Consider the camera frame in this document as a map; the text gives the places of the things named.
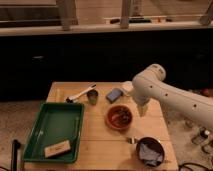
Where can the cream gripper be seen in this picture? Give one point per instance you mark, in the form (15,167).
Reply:
(142,109)

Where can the dark grape bunch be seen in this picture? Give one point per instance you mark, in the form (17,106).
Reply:
(124,117)

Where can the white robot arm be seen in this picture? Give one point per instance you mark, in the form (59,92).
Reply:
(149,84)

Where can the orange bowl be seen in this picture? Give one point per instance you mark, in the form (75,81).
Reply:
(112,118)

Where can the white round container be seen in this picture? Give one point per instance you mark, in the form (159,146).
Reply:
(127,88)

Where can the blue sponge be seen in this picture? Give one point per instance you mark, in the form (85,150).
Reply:
(114,94)

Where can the dark metal pan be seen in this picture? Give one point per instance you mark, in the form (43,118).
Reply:
(151,142)

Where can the grey cloth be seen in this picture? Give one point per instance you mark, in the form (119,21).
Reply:
(150,156)

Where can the small metal cup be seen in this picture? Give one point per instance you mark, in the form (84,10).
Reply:
(92,96)

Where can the dark spice bottle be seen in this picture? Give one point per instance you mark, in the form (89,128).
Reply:
(201,137)

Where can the wooden block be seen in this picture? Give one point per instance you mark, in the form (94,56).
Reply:
(57,149)

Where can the green plastic tray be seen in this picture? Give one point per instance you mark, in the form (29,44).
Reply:
(55,123)

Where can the black table leg post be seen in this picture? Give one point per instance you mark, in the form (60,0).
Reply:
(16,145)

